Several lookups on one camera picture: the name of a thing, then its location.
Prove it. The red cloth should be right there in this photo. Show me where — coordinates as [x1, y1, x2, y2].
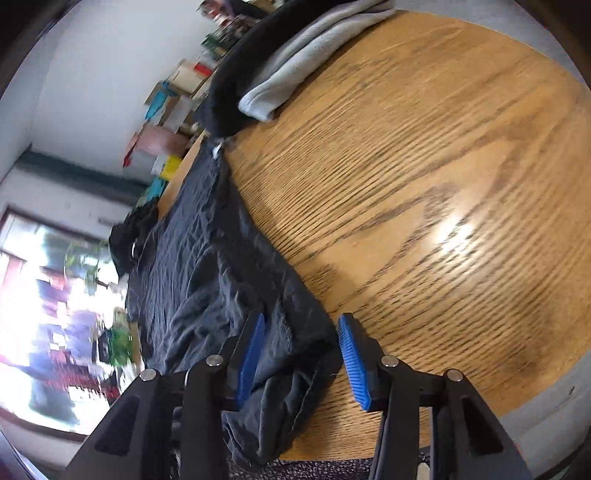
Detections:
[122, 133, 139, 169]

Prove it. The crumpled black garment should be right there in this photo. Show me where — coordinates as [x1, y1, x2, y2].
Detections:
[108, 202, 160, 276]

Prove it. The white container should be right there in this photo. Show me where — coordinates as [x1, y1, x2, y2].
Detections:
[174, 59, 211, 93]

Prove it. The folded grey garment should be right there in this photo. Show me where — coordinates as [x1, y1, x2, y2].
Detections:
[238, 0, 398, 122]

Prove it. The yellow bag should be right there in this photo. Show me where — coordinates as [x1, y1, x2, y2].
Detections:
[151, 154, 184, 182]

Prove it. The sliding glass door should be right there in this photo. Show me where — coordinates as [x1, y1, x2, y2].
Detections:
[0, 208, 137, 439]

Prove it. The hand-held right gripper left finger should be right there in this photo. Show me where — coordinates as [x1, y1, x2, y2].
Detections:
[60, 314, 266, 480]

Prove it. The dark curtain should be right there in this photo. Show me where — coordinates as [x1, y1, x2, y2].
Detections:
[16, 148, 155, 200]

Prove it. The green potted plant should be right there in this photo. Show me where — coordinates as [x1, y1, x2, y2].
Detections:
[62, 237, 114, 284]

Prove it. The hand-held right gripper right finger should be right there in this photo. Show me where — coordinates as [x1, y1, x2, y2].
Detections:
[337, 313, 534, 480]

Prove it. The black t-shirt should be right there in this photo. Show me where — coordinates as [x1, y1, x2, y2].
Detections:
[124, 142, 343, 467]

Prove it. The folded black sweater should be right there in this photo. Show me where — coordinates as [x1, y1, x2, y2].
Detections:
[194, 0, 375, 138]

